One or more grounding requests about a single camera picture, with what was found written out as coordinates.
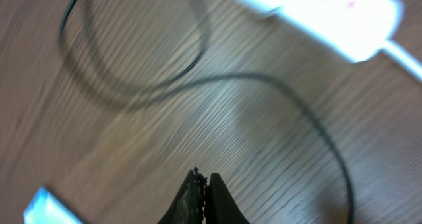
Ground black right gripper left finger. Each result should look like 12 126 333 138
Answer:
158 167 206 224

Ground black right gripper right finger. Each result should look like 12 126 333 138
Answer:
204 173 249 224

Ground blue Galaxy smartphone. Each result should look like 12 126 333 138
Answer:
22 187 88 224

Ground black USB charging cable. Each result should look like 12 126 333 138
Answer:
58 0 355 224

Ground white power strip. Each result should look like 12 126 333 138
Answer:
237 0 404 63

